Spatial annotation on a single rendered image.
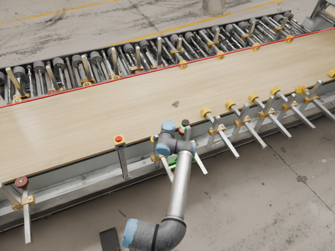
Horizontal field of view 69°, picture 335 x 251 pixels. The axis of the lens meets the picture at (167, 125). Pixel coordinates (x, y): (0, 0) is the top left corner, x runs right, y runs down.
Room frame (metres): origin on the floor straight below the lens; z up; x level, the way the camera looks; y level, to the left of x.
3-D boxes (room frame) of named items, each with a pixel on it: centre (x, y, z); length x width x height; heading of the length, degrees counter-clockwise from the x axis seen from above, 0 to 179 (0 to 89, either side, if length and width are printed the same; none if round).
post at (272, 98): (1.43, -0.83, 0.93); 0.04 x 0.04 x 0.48; 25
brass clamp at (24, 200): (0.59, 0.96, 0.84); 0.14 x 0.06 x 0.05; 115
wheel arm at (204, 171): (1.07, -0.22, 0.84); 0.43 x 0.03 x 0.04; 25
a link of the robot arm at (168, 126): (0.95, 0.00, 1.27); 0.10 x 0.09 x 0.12; 172
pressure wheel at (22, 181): (0.71, 1.00, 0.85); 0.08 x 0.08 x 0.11
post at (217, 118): (1.22, -0.38, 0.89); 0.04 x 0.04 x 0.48; 25
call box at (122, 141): (0.89, 0.31, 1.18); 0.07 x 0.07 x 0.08; 25
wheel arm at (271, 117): (1.41, -0.88, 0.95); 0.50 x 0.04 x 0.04; 25
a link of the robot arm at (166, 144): (0.84, 0.00, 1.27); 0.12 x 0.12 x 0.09; 82
